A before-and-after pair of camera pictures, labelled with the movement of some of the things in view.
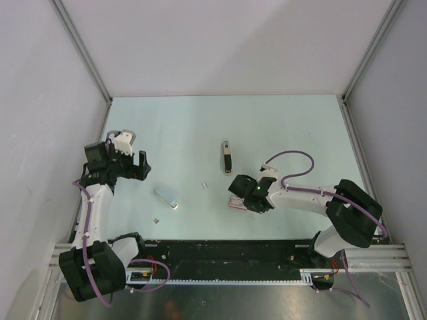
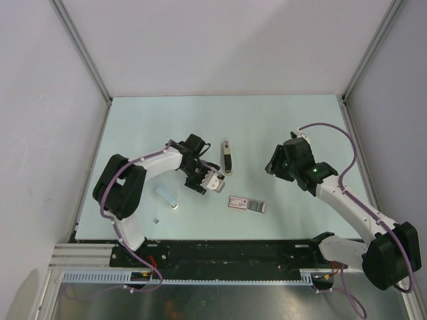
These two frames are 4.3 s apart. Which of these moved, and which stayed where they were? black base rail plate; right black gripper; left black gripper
Moved: right black gripper; left black gripper
Stayed: black base rail plate
